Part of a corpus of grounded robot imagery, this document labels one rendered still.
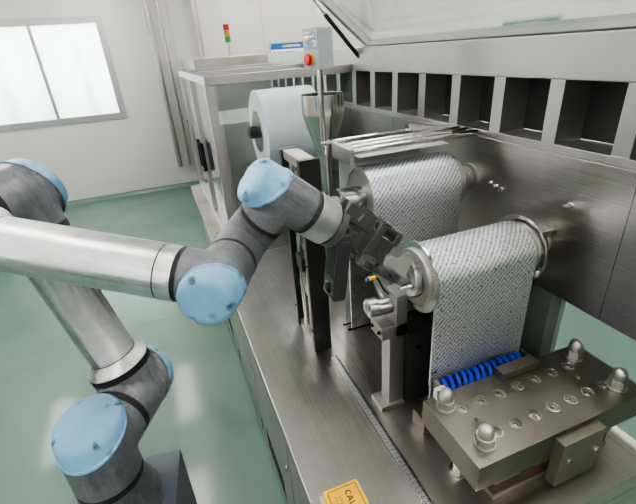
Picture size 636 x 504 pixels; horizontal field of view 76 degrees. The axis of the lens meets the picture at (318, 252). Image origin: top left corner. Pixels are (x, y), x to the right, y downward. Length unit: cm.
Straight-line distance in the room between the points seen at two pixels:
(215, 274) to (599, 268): 73
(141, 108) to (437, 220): 538
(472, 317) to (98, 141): 572
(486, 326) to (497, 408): 16
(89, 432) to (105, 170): 558
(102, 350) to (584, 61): 102
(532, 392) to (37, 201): 95
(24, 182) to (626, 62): 98
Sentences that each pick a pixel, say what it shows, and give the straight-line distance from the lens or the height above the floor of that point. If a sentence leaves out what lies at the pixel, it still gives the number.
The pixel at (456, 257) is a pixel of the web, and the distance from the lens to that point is 80.
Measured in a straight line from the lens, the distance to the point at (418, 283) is 79.
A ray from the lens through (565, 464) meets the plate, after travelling 94.
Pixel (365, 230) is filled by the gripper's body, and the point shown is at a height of 139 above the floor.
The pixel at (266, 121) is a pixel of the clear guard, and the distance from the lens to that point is 162.
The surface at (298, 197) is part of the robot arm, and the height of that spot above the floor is 147.
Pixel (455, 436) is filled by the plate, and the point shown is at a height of 103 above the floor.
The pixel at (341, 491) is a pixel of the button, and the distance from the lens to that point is 88.
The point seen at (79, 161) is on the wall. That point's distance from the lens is 628.
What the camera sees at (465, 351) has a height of 108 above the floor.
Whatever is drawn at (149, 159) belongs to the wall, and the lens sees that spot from 621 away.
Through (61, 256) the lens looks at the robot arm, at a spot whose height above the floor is 145.
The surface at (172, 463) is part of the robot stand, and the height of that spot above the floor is 90.
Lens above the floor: 166
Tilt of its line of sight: 26 degrees down
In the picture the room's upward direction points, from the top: 4 degrees counter-clockwise
